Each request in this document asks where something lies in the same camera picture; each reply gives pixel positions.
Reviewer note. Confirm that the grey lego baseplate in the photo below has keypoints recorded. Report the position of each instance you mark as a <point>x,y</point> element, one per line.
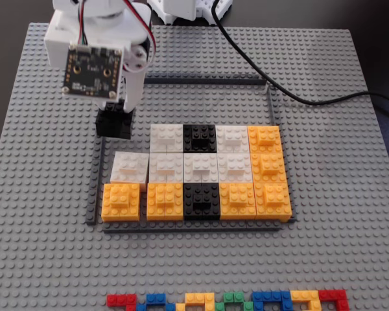
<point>311,194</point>

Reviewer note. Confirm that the red lego brick shape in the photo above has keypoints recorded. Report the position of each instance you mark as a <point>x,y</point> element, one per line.
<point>116,299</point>
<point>334,295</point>

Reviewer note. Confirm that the yellow lego brick shape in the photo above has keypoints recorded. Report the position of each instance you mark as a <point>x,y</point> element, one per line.
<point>197,298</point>
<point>304,295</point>

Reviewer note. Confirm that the black camera circuit board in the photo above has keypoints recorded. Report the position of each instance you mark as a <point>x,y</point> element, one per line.
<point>94,69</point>

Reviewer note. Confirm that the green lego brick shape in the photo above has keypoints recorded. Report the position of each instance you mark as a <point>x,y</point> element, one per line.
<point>233,298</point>

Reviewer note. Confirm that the white studded plate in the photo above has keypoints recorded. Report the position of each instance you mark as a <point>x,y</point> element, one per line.
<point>207,8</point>

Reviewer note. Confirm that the blue lego brick shape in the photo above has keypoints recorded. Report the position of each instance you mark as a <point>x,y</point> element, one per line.
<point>269,296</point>
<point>155,298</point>

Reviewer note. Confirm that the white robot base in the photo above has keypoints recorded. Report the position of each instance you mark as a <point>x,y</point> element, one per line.
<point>178,9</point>

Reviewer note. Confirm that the white lego cube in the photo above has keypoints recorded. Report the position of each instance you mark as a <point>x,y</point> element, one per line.
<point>235,168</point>
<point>201,168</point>
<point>231,139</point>
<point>165,168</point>
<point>165,137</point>
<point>129,166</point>

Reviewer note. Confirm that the black lego cube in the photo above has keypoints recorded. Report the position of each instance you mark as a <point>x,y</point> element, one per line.
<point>201,201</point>
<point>199,137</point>
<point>113,124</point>

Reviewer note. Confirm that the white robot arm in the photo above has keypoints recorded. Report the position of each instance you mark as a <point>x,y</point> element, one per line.
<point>68,9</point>

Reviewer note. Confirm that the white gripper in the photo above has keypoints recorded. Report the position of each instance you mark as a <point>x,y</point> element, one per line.
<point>133,89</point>

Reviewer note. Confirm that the orange lego cube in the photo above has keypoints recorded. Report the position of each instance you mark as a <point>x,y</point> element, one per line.
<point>238,201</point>
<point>269,168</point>
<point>266,139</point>
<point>120,202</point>
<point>274,201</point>
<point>165,202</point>

